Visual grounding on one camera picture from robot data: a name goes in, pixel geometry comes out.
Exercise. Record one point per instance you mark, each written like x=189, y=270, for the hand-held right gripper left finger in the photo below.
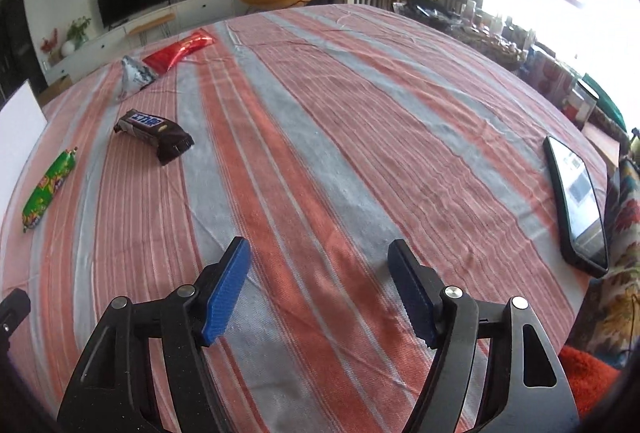
x=225, y=293

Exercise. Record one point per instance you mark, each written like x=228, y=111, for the white board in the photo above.
x=17, y=138

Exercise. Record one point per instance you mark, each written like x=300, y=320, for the row of jars and boxes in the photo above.
x=500, y=38

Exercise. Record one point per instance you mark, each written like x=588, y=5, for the green container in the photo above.
x=607, y=100

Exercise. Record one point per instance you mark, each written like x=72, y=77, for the red flower arrangement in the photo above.
x=49, y=43

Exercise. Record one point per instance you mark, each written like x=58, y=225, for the black smartphone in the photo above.
x=575, y=208

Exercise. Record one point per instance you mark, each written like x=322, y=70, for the white television cabinet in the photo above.
x=205, y=10

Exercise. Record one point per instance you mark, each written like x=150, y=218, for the green plant in white vase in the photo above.
x=77, y=33

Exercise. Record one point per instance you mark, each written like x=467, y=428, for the wooden bench with hairpin legs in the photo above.
x=150, y=20

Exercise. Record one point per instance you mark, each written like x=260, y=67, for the orange fuzzy cloth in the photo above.
x=587, y=378

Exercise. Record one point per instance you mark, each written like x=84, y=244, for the colourful patterned cushion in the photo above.
x=620, y=263

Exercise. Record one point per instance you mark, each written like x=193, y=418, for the red snack packet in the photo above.
x=177, y=50

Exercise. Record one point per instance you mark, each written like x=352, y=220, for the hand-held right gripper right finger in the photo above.
x=415, y=298

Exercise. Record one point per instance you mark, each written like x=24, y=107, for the brown candy bar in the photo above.
x=150, y=128

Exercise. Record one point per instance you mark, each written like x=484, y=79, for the dark display cabinet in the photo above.
x=15, y=48

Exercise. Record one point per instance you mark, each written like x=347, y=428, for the striped tablecloth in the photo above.
x=325, y=138

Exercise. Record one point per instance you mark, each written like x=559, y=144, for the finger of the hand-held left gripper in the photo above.
x=12, y=310

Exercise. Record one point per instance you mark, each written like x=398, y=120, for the grey snack packet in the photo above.
x=135, y=75

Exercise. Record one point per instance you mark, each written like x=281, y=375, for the green candy packet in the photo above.
x=47, y=188

